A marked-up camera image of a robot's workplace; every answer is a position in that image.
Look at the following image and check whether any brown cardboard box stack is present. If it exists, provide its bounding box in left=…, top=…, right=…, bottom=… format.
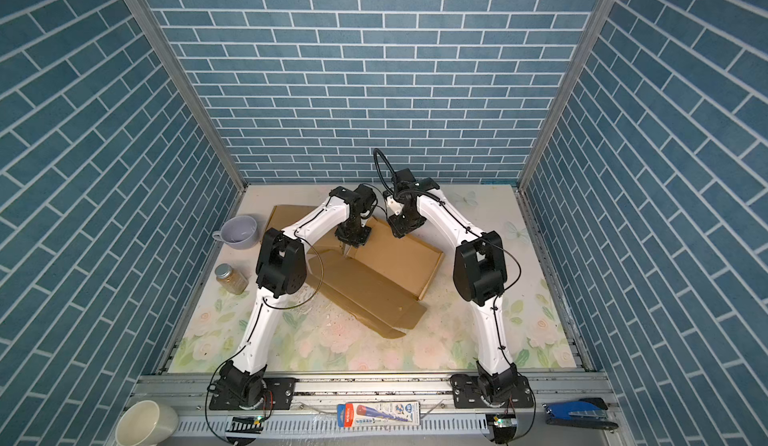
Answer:
left=305, top=214, right=446, bottom=340

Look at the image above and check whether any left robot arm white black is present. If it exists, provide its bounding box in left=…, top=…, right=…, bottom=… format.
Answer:
left=206, top=185, right=378, bottom=410

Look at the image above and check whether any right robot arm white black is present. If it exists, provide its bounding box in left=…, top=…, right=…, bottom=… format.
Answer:
left=384, top=168, right=535, bottom=408

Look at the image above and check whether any lavender mug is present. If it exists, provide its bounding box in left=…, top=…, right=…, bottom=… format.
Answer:
left=212, top=215, right=259, bottom=250

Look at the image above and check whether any small jar with lid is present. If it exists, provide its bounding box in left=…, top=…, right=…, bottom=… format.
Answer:
left=214, top=263, right=248, bottom=295

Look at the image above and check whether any toothpaste package red blue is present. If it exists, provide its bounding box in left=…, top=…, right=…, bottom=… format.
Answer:
left=336, top=401, right=421, bottom=428

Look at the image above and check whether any left controller board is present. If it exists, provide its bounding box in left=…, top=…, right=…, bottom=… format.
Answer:
left=225, top=416, right=264, bottom=446

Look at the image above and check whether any controller board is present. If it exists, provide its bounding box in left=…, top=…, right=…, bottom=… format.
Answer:
left=225, top=416, right=264, bottom=446
left=485, top=413, right=518, bottom=445

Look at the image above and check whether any right controller board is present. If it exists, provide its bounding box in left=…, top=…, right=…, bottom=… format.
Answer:
left=485, top=413, right=518, bottom=445

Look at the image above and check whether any blue stapler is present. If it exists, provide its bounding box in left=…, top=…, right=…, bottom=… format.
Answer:
left=544, top=397, right=619, bottom=431

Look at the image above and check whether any white bowl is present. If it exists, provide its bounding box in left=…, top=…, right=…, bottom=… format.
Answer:
left=115, top=400, right=180, bottom=446

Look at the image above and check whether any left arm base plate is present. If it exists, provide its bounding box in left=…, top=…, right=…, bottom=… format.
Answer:
left=207, top=376, right=296, bottom=411

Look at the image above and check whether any aluminium rail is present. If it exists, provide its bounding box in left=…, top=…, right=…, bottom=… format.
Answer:
left=127, top=370, right=635, bottom=445

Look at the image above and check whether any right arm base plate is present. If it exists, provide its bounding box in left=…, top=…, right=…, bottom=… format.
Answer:
left=449, top=374, right=534, bottom=409

